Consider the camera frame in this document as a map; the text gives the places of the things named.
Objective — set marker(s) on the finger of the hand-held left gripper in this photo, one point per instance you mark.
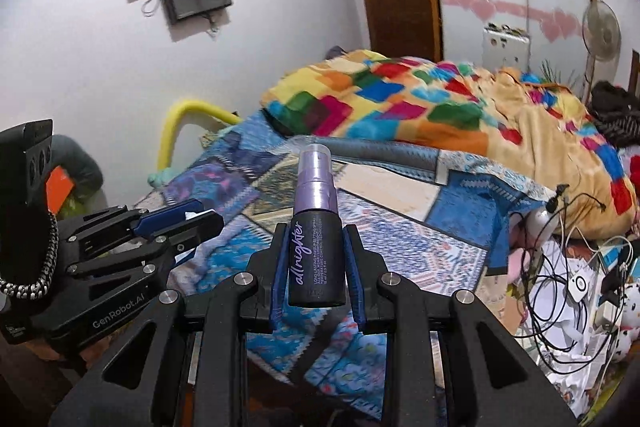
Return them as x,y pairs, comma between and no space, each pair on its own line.
200,229
165,219

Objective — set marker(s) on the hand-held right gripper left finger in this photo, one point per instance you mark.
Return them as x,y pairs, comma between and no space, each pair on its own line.
277,307

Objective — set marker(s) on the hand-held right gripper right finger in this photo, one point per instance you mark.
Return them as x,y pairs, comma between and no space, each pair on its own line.
357,292

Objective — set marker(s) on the purple black spray bottle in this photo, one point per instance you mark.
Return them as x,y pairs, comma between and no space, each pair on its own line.
315,257

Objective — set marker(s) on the teal cloth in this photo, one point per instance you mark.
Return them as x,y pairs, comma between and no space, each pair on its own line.
160,179

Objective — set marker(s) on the green patterned bag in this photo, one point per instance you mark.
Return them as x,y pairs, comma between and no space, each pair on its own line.
75,207

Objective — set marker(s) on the yellow foam tube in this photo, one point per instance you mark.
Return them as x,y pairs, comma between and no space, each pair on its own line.
172,127

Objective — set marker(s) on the grey cloth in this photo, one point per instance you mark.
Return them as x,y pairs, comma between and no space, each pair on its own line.
80,162

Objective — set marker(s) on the orange box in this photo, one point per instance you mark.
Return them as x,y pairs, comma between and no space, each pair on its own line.
59,189

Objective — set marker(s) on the blue patchwork bed sheet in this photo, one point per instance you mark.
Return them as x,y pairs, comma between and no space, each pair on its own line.
450,207

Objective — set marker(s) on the white rounded appliance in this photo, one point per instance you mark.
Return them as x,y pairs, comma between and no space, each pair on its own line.
539,222

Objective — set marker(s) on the colourful patch blanket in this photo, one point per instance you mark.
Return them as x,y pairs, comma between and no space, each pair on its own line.
450,107

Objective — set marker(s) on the white square charger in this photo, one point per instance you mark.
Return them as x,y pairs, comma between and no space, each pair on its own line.
579,288

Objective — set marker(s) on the white cat plush toy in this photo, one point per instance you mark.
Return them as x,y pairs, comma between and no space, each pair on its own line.
627,307

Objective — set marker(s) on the white box appliance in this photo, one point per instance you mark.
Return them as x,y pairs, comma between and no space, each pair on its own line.
505,52

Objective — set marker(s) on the black striped cloth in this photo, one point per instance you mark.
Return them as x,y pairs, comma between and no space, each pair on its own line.
615,107

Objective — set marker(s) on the wooden headboard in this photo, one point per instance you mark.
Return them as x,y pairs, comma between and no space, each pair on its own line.
636,72

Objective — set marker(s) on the standing electric fan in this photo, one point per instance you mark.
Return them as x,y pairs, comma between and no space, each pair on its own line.
601,29

